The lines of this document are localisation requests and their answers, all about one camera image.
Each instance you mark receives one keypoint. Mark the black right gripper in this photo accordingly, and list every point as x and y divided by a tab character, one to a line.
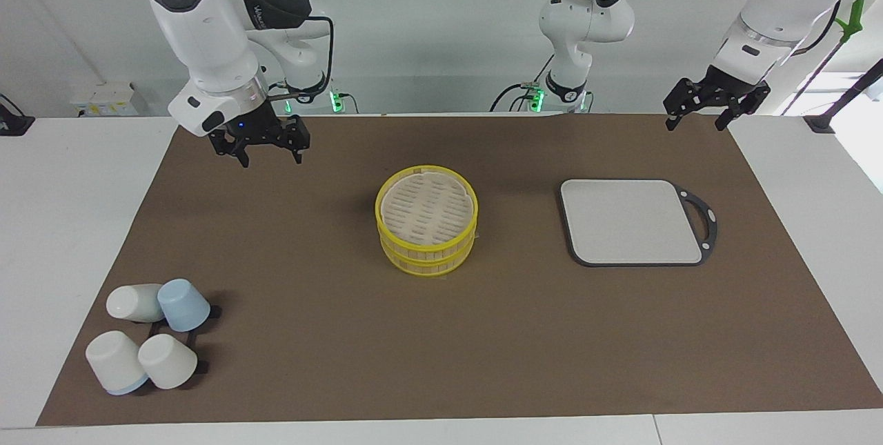
252	129

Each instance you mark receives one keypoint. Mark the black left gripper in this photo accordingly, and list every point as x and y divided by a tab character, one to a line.
721	90

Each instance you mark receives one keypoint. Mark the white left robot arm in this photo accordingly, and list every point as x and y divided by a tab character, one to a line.
586	24

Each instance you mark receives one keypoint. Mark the arm base connector green light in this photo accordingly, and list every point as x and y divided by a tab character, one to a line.
534	96
336	101

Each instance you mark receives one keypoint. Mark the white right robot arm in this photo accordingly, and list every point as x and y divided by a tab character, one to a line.
207	31

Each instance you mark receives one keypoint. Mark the cream perforated steamer liner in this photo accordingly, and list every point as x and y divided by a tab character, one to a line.
428	207

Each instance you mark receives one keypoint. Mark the yellow round steamer basket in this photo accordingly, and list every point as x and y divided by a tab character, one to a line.
428	262

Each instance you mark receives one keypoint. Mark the black stand pole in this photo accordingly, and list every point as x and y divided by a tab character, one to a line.
821	122

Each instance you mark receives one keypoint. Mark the white cutting board grey rim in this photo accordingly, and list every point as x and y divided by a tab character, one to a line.
631	221

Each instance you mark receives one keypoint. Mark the green plastic clamp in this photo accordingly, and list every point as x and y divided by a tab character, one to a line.
854	17

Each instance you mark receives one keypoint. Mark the black cup rack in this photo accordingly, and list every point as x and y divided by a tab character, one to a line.
215	311

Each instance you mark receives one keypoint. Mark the light blue plastic cup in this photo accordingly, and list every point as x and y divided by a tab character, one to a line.
183	305

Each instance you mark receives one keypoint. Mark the white plastic cup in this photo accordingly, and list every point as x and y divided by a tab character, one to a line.
169	362
114	362
131	302

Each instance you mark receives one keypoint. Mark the black clamp base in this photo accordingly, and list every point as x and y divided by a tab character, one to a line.
14	124

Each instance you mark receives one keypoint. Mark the brown table mat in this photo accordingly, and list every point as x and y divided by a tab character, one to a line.
483	348

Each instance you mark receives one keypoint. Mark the white wall socket box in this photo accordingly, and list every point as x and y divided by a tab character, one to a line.
110	96

